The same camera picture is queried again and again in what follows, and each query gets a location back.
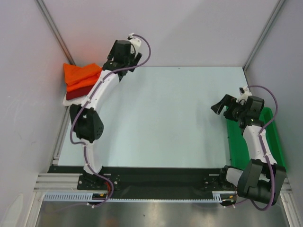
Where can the green plastic tray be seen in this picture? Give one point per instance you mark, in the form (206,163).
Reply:
(251,144)

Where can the left corner aluminium post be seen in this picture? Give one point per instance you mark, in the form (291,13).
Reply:
(54,29)

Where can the orange t-shirt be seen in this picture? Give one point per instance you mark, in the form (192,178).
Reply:
(84,76)
(80,86)

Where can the aluminium frame rail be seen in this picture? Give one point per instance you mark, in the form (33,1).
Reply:
(56,182)

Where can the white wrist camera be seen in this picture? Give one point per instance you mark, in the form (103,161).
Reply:
(135,43)
(244,94)

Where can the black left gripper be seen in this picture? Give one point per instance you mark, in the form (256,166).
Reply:
(133,59)

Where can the right corner aluminium post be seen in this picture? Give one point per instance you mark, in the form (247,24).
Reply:
(264,33)

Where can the folded dark red t-shirt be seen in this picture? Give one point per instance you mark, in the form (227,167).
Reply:
(82,91)

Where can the folded white t-shirt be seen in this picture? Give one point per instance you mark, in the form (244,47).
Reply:
(75,101)

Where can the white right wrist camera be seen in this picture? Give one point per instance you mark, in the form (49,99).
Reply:
(244,94)

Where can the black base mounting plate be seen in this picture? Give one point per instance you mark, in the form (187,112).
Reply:
(193,195)

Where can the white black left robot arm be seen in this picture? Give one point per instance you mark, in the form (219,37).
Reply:
(86,122)

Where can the corner aluminium post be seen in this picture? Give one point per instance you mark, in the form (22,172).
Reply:
(264,33)
(54,29)

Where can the white slotted cable duct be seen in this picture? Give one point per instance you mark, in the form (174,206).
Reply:
(216,197)

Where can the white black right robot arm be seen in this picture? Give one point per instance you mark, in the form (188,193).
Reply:
(262,179)

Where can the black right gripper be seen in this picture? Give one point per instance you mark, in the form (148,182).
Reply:
(230,104)

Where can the folded orange t-shirt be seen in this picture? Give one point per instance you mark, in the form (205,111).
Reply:
(80,86)

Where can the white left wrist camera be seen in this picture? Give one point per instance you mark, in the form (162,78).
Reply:
(135,43)

